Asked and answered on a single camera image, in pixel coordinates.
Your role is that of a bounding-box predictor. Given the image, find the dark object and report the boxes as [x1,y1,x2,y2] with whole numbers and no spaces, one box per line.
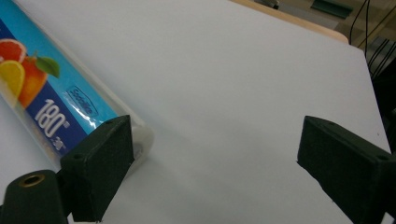
[254,0,280,10]

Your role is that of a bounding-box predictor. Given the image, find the green flat object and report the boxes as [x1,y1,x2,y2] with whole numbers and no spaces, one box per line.
[311,0,355,20]

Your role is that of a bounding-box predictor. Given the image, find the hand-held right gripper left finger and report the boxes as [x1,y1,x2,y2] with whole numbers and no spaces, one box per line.
[60,115,135,223]

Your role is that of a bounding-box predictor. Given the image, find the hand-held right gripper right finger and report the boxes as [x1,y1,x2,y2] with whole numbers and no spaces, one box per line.
[296,115,396,224]

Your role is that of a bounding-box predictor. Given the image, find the black cable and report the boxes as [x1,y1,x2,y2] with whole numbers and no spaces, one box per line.
[348,0,372,45]
[363,0,372,49]

